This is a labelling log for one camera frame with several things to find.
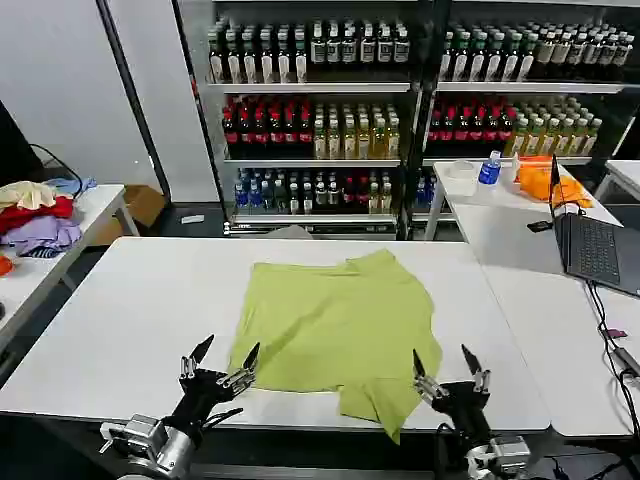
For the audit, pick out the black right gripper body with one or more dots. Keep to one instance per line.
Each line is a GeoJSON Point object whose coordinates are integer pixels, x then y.
{"type": "Point", "coordinates": [465, 407]}

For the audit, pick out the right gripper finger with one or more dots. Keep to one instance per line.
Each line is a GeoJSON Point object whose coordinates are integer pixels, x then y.
{"type": "Point", "coordinates": [481, 381]}
{"type": "Point", "coordinates": [426, 385]}

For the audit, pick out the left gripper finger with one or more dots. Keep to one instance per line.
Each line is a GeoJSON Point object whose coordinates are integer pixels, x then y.
{"type": "Point", "coordinates": [189, 367]}
{"type": "Point", "coordinates": [245, 372]}

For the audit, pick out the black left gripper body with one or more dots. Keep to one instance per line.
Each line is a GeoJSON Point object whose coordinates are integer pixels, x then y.
{"type": "Point", "coordinates": [200, 395]}

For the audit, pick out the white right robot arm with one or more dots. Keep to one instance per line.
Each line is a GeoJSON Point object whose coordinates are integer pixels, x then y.
{"type": "Point", "coordinates": [505, 452]}

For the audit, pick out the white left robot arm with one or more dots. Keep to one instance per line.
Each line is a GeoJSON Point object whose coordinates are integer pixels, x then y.
{"type": "Point", "coordinates": [145, 441]}

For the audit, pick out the light green shirt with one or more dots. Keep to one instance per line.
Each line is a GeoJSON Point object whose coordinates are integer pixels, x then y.
{"type": "Point", "coordinates": [335, 320]}

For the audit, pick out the purple tag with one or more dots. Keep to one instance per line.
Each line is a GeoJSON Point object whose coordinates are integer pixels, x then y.
{"type": "Point", "coordinates": [616, 333]}

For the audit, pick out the grey chair back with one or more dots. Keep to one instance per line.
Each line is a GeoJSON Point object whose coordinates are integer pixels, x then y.
{"type": "Point", "coordinates": [290, 233]}

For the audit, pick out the small white flat object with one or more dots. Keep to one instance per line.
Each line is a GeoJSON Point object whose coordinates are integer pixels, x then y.
{"type": "Point", "coordinates": [192, 219]}

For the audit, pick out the white table with laptop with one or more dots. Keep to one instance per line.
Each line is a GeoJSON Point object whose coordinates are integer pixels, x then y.
{"type": "Point", "coordinates": [500, 220]}

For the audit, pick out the small black device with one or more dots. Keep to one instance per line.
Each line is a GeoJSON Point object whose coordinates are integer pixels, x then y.
{"type": "Point", "coordinates": [540, 226]}

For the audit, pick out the brown cardboard box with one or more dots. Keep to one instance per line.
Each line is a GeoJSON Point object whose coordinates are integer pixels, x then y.
{"type": "Point", "coordinates": [145, 202]}

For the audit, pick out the dark grey open laptop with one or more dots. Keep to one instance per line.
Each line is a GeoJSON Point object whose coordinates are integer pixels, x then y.
{"type": "Point", "coordinates": [592, 250]}

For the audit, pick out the white side table with clothes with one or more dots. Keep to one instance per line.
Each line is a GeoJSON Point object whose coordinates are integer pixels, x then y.
{"type": "Point", "coordinates": [95, 205]}

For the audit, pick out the purple cloth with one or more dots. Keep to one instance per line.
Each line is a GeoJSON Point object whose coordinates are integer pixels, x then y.
{"type": "Point", "coordinates": [42, 235]}

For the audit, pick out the blue label water bottle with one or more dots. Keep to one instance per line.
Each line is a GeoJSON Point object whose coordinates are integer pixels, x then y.
{"type": "Point", "coordinates": [489, 172]}

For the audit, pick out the small orange object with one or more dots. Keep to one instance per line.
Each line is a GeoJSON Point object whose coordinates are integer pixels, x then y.
{"type": "Point", "coordinates": [4, 266]}

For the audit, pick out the red cloth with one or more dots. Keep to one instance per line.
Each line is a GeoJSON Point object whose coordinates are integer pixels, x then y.
{"type": "Point", "coordinates": [47, 211]}

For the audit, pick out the orange plastic bag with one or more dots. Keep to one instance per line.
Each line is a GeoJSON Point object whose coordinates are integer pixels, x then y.
{"type": "Point", "coordinates": [537, 177]}

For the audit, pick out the white cup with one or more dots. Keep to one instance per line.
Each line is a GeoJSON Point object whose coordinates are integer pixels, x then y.
{"type": "Point", "coordinates": [509, 170]}

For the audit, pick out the blue cloth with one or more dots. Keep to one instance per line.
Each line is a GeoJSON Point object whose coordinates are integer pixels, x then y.
{"type": "Point", "coordinates": [75, 184]}

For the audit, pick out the beige cloth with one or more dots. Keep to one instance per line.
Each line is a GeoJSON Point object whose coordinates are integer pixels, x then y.
{"type": "Point", "coordinates": [30, 194]}

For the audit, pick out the white table with grey legs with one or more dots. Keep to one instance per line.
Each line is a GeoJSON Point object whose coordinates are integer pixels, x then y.
{"type": "Point", "coordinates": [625, 172]}

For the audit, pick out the black slanted pole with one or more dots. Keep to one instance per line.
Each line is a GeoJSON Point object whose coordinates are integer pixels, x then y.
{"type": "Point", "coordinates": [135, 110]}

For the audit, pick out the white shelf with bottles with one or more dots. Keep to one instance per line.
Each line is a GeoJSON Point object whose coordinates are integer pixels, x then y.
{"type": "Point", "coordinates": [310, 115]}
{"type": "Point", "coordinates": [525, 75]}

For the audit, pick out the black monitor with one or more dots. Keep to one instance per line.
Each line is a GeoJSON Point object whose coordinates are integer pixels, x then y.
{"type": "Point", "coordinates": [15, 155]}

